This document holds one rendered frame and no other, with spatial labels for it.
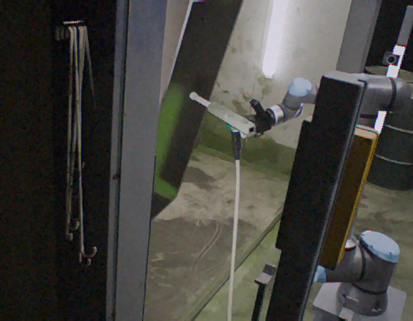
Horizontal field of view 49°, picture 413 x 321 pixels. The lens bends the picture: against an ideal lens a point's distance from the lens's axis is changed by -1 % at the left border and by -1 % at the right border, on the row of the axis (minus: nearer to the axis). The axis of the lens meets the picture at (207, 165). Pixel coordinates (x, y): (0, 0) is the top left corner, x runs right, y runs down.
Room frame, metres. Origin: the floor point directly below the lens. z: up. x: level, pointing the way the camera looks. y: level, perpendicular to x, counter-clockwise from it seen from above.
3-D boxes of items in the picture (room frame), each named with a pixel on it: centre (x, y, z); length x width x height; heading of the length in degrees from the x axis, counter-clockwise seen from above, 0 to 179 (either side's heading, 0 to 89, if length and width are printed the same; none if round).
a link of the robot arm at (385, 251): (1.42, -0.65, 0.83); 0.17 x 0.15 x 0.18; 103
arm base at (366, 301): (1.42, -0.66, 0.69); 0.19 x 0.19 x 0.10
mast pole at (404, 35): (2.66, -0.99, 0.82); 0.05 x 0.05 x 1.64; 64
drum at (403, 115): (4.02, -1.71, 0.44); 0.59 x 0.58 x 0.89; 169
